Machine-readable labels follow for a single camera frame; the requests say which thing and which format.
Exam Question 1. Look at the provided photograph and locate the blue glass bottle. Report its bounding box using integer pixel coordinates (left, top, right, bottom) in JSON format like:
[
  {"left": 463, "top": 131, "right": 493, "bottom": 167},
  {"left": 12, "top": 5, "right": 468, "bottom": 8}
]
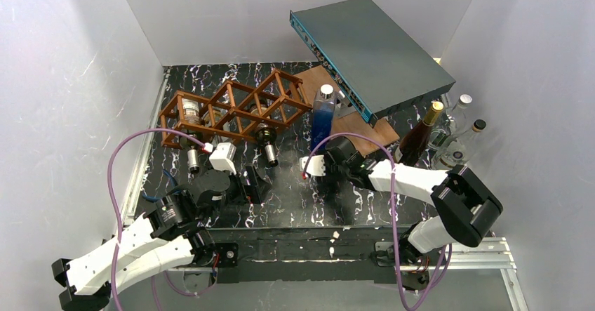
[{"left": 310, "top": 84, "right": 337, "bottom": 150}]

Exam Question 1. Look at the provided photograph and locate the dark bottle gold cap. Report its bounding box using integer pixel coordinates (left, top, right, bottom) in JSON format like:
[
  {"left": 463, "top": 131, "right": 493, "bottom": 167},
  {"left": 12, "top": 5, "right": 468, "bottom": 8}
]
[{"left": 394, "top": 101, "right": 444, "bottom": 166}]

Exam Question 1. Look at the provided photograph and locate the clear bottle white label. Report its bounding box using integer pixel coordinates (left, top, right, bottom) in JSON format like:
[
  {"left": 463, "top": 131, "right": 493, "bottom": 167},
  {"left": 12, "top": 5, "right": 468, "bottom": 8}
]
[{"left": 431, "top": 119, "right": 487, "bottom": 170}]

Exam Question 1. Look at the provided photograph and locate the clear glass bottle dark label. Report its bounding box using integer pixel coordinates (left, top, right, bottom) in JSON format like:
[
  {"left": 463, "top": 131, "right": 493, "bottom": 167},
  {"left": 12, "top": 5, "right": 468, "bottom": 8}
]
[{"left": 428, "top": 94, "right": 473, "bottom": 150}]

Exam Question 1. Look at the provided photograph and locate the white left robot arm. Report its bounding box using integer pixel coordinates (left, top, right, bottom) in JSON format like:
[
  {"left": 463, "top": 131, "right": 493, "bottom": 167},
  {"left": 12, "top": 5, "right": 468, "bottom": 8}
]
[{"left": 51, "top": 165, "right": 272, "bottom": 310}]

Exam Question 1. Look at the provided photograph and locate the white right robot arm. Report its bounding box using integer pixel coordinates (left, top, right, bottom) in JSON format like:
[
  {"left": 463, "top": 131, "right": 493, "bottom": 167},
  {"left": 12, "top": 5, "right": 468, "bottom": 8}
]
[{"left": 300, "top": 136, "right": 503, "bottom": 263}]

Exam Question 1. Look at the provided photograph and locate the dark bottle black cap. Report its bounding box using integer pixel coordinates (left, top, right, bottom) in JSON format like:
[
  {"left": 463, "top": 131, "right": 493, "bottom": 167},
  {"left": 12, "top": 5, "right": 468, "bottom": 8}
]
[{"left": 254, "top": 122, "right": 279, "bottom": 167}]

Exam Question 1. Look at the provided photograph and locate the brown wooden wine rack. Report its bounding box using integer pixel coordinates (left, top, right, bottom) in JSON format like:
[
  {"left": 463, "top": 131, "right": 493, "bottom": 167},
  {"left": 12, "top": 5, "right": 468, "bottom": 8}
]
[{"left": 159, "top": 69, "right": 312, "bottom": 144}]

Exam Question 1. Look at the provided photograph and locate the green bottle silver cap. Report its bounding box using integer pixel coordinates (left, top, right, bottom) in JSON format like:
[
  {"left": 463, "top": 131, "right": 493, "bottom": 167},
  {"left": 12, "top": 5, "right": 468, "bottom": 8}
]
[{"left": 180, "top": 98, "right": 203, "bottom": 175}]

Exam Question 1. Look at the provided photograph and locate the black base beam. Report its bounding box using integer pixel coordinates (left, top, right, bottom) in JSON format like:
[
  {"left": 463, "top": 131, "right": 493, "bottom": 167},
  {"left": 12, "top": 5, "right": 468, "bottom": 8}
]
[{"left": 158, "top": 225, "right": 494, "bottom": 284}]

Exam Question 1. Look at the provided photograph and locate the wooden board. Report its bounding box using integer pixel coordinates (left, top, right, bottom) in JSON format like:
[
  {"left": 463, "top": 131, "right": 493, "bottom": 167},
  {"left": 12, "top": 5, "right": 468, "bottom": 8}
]
[{"left": 291, "top": 67, "right": 399, "bottom": 156}]

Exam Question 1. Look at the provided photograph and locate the blue cable on table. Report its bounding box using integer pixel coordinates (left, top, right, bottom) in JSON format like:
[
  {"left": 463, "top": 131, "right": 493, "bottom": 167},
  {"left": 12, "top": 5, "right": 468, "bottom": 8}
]
[{"left": 141, "top": 169, "right": 182, "bottom": 204}]

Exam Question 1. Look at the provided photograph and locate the metal bracket on board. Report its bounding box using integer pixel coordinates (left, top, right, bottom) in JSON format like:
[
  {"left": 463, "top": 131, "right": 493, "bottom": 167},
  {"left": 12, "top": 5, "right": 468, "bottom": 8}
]
[{"left": 334, "top": 90, "right": 356, "bottom": 118}]

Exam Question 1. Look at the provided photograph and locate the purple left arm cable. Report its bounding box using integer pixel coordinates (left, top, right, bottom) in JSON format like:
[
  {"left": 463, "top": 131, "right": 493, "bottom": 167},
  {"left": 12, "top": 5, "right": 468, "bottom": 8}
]
[{"left": 107, "top": 128, "right": 220, "bottom": 311}]

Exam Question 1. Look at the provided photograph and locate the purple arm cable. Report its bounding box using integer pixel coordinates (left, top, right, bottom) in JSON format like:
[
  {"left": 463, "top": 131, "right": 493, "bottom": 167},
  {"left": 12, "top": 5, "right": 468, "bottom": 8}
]
[
  {"left": 107, "top": 128, "right": 220, "bottom": 311},
  {"left": 302, "top": 132, "right": 453, "bottom": 311}
]

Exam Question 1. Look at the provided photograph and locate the teal network switch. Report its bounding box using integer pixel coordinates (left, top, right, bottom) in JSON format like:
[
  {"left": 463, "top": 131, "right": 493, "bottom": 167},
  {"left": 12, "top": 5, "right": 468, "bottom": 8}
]
[{"left": 289, "top": 0, "right": 455, "bottom": 126}]

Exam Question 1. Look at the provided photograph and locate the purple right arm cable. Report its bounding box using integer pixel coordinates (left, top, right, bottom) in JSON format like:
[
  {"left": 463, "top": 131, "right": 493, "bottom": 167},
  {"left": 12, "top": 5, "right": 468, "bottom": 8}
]
[{"left": 302, "top": 132, "right": 453, "bottom": 311}]

